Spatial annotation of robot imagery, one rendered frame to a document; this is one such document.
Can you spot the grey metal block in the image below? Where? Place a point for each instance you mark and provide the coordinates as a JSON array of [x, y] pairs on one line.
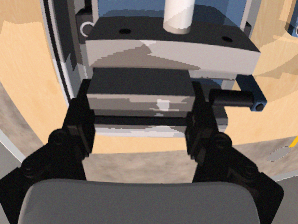
[[148, 102]]

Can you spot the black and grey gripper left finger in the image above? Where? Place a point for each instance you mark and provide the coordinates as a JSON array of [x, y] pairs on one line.
[[74, 141]]

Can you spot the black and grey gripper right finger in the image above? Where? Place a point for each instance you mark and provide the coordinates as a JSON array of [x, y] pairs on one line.
[[217, 159]]

